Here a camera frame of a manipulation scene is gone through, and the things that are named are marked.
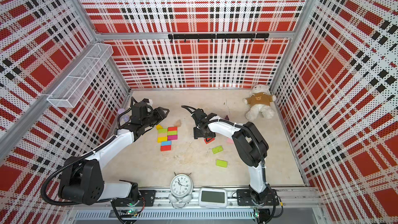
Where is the yellow rectangular block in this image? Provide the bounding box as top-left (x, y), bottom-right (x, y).
top-left (157, 136), bottom-right (168, 143)

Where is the red block front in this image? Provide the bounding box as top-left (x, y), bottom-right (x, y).
top-left (160, 145), bottom-right (172, 151)

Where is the magenta rectangular block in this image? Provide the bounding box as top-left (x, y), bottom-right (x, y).
top-left (167, 135), bottom-right (178, 141)

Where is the natural wood rectangular block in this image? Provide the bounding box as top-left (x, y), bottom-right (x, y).
top-left (158, 133), bottom-right (167, 138)

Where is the natural wood triangle block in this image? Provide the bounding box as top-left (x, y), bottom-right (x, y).
top-left (174, 120), bottom-right (181, 127)

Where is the white twin-bell alarm clock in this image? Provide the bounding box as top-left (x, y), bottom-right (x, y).
top-left (169, 173), bottom-right (194, 209)

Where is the black wall hook rail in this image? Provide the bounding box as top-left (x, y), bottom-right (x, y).
top-left (168, 33), bottom-right (270, 41)

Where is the purple sand hourglass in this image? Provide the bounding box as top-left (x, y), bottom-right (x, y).
top-left (118, 108), bottom-right (130, 122)

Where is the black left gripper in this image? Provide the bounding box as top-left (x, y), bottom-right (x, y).
top-left (142, 107), bottom-right (170, 129)

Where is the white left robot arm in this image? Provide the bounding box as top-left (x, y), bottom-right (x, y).
top-left (40, 97), bottom-right (170, 206)

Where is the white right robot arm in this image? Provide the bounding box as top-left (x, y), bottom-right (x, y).
top-left (181, 105), bottom-right (276, 205)

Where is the white digital clock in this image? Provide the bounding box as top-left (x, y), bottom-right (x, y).
top-left (199, 188), bottom-right (228, 208)

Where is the white teddy bear brown shirt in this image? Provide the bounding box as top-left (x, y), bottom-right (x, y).
top-left (243, 84), bottom-right (276, 121)

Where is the blue rectangular block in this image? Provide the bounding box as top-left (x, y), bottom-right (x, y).
top-left (161, 141), bottom-right (172, 146)

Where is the white wire mesh basket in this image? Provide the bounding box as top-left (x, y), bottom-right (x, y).
top-left (47, 43), bottom-right (113, 108)

